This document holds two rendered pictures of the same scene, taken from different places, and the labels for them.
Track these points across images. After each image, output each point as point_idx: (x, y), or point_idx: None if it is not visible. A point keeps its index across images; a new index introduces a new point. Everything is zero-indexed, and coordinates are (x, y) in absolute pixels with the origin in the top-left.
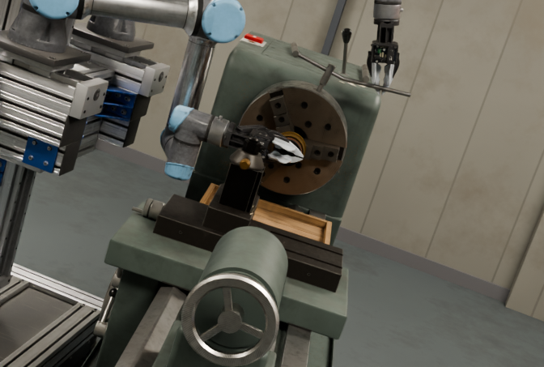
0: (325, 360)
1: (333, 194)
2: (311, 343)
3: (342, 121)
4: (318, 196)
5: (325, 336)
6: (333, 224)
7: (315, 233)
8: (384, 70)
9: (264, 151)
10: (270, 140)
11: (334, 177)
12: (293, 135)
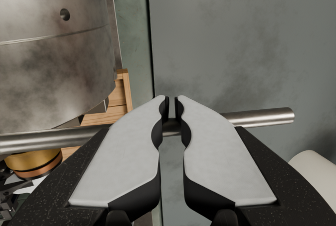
0: (149, 66)
1: None
2: (136, 47)
3: (87, 111)
4: None
5: (144, 28)
6: None
7: (117, 102)
8: (183, 164)
9: (17, 198)
10: (9, 197)
11: None
12: (24, 164)
